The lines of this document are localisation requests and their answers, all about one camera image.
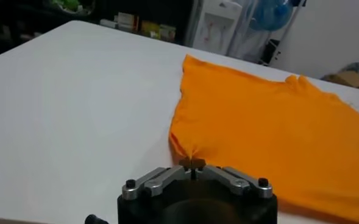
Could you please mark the white metal jug rack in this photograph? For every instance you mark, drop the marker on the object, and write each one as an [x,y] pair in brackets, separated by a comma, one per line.
[288,30]

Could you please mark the yellow green medicine box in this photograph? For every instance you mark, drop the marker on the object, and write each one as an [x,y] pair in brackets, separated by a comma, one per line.
[150,29]

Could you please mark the flat white box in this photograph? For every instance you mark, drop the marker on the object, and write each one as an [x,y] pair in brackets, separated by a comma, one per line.
[108,23]

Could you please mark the green fruit bowl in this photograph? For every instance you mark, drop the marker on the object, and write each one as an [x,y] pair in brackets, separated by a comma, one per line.
[71,4]

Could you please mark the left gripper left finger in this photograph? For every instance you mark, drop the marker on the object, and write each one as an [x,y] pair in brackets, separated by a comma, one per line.
[164,179]

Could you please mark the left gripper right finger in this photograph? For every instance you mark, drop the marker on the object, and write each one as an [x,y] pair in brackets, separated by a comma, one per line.
[228,179]

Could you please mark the green white medicine box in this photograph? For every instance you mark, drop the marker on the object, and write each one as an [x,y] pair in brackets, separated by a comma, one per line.
[168,33]

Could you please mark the white water dispenser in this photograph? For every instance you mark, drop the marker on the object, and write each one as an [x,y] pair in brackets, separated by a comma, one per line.
[215,27]

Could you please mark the red white medicine box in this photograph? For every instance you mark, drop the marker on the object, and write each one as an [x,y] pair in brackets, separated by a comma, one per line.
[127,22]

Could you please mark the orange t-shirt white print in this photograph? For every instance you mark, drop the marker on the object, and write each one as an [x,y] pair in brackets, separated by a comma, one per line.
[258,121]

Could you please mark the black shelving unit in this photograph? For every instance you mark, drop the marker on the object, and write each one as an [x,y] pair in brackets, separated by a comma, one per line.
[14,18]

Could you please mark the large open cardboard box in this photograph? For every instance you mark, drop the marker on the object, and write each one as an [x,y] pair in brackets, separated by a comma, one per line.
[350,79]

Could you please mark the blue water jug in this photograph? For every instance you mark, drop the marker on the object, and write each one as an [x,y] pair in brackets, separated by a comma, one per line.
[270,15]

